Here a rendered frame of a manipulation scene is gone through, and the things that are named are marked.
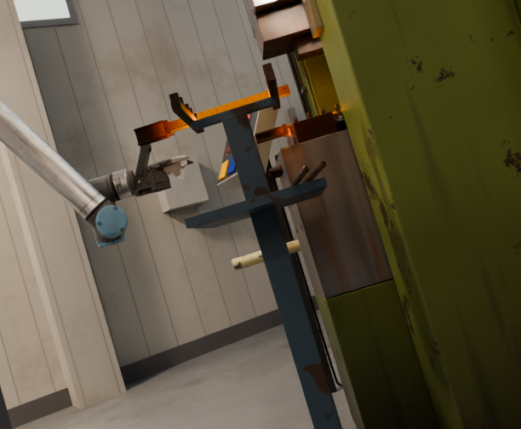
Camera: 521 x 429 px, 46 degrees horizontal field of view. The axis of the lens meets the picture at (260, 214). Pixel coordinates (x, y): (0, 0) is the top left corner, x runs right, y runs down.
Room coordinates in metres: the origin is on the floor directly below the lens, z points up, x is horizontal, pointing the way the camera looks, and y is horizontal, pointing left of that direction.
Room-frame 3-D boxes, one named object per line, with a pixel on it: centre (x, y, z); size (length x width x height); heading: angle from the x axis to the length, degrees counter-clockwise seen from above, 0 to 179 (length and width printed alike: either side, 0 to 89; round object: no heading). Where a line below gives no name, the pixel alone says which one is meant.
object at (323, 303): (1.93, -0.38, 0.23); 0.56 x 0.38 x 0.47; 91
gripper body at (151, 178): (1.95, 0.31, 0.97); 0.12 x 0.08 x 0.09; 91
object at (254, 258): (2.32, -0.07, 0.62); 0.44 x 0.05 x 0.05; 91
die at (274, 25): (1.98, -0.37, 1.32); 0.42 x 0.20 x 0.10; 91
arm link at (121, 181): (1.94, 0.39, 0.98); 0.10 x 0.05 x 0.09; 1
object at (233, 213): (1.44, -0.01, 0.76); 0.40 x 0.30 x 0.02; 177
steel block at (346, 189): (1.93, -0.38, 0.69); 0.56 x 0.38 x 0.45; 91
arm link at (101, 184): (1.94, 0.48, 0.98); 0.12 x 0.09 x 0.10; 91
